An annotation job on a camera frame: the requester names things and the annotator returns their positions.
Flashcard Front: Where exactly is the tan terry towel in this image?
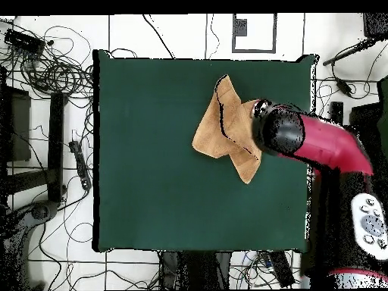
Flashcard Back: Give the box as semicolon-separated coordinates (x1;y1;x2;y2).
191;74;263;185

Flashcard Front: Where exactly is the dark flat panel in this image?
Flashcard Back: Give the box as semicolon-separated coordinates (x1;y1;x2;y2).
349;102;383;134
0;86;32;163

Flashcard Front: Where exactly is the black stand bar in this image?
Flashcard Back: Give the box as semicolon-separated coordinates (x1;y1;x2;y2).
330;101;344;124
47;92;66;203

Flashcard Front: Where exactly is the black power adapter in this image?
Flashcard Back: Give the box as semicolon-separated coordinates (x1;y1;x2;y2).
334;77;354;98

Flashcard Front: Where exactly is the black rod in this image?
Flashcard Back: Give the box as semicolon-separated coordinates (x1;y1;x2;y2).
322;36;377;67

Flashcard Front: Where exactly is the dark green table cloth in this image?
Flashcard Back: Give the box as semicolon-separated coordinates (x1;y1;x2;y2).
92;48;319;254

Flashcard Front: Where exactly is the black corner box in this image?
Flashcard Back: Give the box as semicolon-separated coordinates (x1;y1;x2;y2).
362;12;388;40

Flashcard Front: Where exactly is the black power strip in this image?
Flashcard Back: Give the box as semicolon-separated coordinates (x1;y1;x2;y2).
67;139;92;191
266;251;295;288

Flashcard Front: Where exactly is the black electronics box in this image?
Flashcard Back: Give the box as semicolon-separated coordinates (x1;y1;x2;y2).
4;27;46;55

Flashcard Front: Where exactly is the grey rounded base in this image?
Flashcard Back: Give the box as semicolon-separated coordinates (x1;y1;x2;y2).
0;199;58;291

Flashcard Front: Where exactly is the tangle of black cables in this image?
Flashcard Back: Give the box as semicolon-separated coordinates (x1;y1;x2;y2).
0;17;95;101
307;77;380;122

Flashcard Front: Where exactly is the grey square frame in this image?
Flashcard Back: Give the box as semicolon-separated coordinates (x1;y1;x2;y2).
231;13;277;55

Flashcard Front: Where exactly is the long black cable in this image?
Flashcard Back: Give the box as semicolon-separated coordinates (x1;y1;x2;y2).
142;14;175;59

